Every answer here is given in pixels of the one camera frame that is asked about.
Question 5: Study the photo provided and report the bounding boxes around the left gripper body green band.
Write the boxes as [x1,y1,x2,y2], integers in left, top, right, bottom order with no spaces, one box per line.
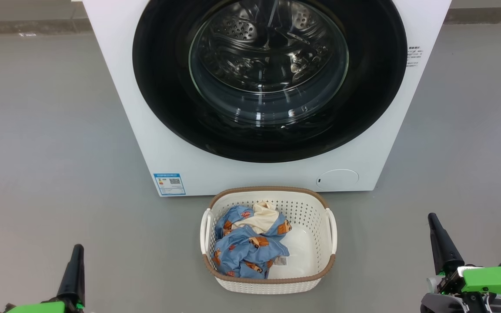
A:
[0,297,86,313]

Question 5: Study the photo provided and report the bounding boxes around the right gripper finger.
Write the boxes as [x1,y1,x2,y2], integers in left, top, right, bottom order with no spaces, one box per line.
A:
[428,213,465,276]

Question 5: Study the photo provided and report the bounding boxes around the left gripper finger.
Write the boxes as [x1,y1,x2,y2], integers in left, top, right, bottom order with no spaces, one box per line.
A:
[56,244,86,307]

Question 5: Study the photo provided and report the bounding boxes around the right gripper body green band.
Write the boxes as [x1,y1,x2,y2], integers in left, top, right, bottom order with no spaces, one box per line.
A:
[420,263,501,313]

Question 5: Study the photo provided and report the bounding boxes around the blue garment with orange print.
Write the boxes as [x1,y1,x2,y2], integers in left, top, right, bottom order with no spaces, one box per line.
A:
[213,205,293,280]

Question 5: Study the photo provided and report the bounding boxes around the cream and blue garment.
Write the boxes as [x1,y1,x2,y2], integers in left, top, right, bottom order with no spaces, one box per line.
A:
[232,201,282,235]

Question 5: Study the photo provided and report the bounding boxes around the round black glass washer door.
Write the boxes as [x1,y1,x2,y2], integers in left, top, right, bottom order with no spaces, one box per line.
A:
[132,0,408,163]

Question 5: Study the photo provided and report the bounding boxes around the white front-load washing machine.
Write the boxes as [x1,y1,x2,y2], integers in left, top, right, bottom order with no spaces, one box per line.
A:
[82,0,452,197]

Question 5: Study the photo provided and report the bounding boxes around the stainless steel washing machine drum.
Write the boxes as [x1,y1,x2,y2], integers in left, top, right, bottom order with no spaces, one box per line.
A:
[189,0,349,127]

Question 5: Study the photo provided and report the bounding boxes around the blue energy label sticker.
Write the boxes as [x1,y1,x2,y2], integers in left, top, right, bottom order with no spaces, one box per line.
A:
[153,173,186,196]

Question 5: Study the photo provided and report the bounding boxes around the cream perforated laundry basket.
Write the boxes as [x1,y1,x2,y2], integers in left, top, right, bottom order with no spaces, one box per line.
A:
[200,186,338,295]

